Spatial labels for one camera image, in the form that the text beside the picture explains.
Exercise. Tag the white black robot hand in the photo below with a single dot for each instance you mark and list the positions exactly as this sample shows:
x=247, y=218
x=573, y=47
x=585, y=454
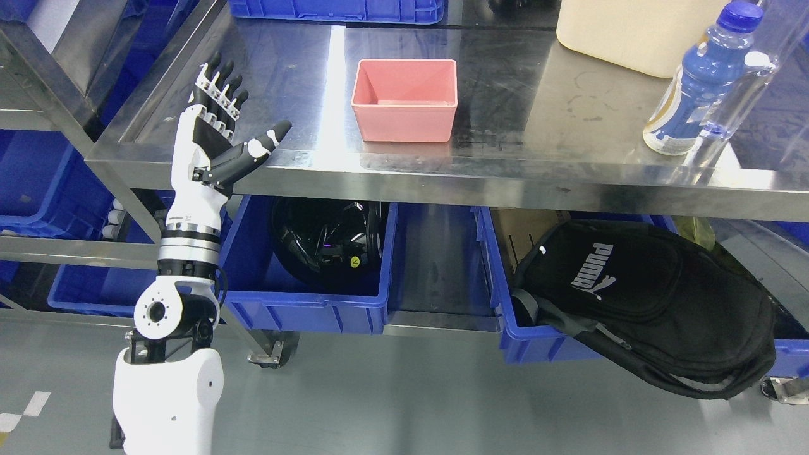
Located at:
x=207, y=160

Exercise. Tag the pink plastic storage box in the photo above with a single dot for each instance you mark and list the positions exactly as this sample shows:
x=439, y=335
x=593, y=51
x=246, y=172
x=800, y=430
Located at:
x=405, y=100

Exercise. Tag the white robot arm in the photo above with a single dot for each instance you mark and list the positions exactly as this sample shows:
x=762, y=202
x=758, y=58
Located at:
x=169, y=380

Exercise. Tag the stainless steel left shelf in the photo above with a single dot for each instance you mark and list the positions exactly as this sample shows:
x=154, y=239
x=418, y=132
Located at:
x=83, y=68

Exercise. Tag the cardboard box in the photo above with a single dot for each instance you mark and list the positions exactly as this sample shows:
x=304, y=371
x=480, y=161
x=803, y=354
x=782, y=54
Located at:
x=518, y=230

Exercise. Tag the beige plastic container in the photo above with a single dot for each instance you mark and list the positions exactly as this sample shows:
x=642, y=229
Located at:
x=650, y=37

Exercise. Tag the blue bin with helmet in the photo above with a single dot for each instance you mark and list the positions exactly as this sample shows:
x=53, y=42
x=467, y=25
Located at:
x=263, y=295

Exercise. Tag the black helmet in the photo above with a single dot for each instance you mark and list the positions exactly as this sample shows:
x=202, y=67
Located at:
x=329, y=243

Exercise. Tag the blue bin middle left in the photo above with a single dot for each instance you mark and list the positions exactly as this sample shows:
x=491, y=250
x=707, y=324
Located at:
x=47, y=190

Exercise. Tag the blue bin lower left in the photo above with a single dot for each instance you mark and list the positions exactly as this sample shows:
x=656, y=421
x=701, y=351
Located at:
x=102, y=291

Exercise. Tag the blue bin on table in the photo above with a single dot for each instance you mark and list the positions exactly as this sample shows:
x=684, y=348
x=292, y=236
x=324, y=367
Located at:
x=387, y=12

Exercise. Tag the stainless steel table cart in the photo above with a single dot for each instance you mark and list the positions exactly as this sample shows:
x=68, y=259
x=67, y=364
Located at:
x=537, y=126

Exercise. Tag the blue bin with backpack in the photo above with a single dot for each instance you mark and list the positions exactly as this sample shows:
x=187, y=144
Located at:
x=524, y=328

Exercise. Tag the blue drink bottle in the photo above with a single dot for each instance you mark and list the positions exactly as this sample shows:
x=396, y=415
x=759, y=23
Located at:
x=706, y=75

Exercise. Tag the black Puma backpack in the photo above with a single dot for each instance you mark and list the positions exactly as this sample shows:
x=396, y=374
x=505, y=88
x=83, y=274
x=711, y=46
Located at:
x=659, y=306

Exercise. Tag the clear plastic bottle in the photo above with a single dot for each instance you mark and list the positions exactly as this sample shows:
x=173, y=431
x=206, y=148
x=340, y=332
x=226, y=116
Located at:
x=784, y=24

